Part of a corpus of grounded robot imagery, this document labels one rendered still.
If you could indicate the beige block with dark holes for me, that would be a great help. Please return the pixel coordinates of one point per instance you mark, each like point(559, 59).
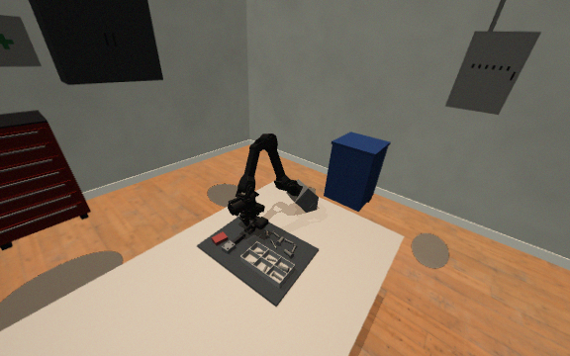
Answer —
point(228, 247)

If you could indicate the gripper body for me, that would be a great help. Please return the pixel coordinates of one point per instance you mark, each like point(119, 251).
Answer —
point(250, 214)

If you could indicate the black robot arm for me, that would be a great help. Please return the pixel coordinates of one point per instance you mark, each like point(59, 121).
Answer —
point(247, 181)

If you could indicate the red rectangular block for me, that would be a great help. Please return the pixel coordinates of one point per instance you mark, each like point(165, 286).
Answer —
point(219, 238)

